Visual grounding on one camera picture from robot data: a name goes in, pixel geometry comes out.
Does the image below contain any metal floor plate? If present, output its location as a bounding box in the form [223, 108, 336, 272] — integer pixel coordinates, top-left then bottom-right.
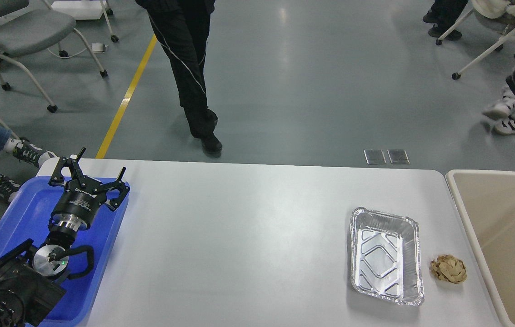
[387, 149, 410, 165]
[364, 149, 386, 165]

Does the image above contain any beige plastic bin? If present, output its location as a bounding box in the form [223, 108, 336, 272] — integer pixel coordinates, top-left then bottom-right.
[446, 170, 515, 327]

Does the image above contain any aluminium foil tray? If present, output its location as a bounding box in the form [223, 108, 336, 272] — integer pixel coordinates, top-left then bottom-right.
[350, 207, 425, 307]

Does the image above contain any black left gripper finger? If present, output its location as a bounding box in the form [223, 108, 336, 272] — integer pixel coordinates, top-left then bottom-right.
[48, 147, 87, 186]
[103, 166, 130, 200]

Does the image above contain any right metal floor plate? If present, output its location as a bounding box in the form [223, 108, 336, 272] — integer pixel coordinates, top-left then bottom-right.
[387, 149, 410, 165]

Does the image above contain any crumpled brown paper ball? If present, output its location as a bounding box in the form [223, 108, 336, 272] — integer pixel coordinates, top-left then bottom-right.
[430, 254, 467, 284]

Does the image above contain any grey chair on left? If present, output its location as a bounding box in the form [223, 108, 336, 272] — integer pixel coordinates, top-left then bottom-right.
[0, 0, 107, 113]

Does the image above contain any white power adapter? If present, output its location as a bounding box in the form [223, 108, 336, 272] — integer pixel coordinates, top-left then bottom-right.
[91, 43, 108, 54]

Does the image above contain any left metal floor plate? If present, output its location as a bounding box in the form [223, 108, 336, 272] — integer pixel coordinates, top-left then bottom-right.
[364, 149, 386, 165]

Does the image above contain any white chair on right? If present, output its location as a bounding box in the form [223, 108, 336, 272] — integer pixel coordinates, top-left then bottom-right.
[435, 0, 515, 80]

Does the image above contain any person in black clothes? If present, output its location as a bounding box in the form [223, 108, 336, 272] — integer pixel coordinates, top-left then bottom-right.
[136, 0, 222, 157]

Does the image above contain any blue plastic tray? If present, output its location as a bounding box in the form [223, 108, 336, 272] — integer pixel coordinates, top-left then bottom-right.
[0, 176, 129, 327]

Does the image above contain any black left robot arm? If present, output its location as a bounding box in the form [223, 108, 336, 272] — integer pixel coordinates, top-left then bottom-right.
[0, 152, 130, 327]

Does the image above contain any white rolling cart base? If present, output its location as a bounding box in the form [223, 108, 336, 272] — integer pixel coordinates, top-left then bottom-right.
[51, 0, 120, 43]

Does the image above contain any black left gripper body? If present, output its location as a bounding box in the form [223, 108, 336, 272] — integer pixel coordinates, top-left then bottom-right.
[51, 177, 124, 230]

